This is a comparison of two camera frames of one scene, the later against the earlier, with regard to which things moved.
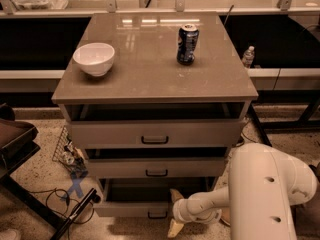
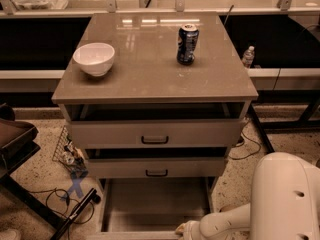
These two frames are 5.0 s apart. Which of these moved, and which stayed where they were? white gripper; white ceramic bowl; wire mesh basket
Moved: white gripper
Stayed: wire mesh basket; white ceramic bowl
